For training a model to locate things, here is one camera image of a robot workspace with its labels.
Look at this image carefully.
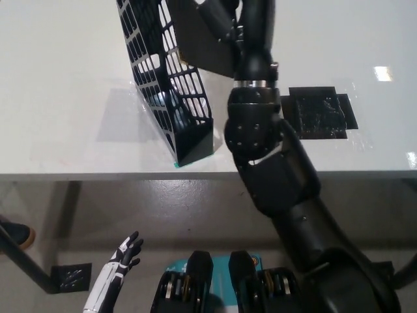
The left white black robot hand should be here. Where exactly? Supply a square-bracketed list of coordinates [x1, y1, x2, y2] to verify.
[82, 230, 145, 313]

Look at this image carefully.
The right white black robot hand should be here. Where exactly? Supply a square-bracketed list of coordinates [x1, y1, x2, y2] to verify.
[194, 0, 280, 86]

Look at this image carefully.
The black hardcover notebook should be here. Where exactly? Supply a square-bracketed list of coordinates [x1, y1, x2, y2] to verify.
[171, 0, 237, 79]

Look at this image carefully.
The black mesh file shelf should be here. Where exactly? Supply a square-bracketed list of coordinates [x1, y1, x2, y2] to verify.
[115, 0, 215, 166]

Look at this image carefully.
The black metal table leg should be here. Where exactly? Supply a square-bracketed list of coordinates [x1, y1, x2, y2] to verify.
[0, 224, 61, 295]

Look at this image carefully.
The black tape patch on table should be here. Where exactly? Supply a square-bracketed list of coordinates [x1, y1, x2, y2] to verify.
[279, 85, 360, 141]

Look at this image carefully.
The left black ribbed body block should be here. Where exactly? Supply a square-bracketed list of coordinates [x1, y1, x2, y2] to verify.
[151, 250, 216, 313]

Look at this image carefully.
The black ribbed body block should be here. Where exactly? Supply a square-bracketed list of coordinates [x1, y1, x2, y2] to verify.
[151, 250, 216, 313]
[229, 250, 299, 313]

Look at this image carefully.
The black shoe with tan sole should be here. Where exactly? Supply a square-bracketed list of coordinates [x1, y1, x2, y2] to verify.
[0, 215, 36, 252]

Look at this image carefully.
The teal tape strip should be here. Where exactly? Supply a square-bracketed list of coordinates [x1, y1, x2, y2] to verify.
[172, 156, 209, 170]

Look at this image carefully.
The right black ribbed body block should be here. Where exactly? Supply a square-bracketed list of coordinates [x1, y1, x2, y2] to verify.
[229, 250, 299, 313]

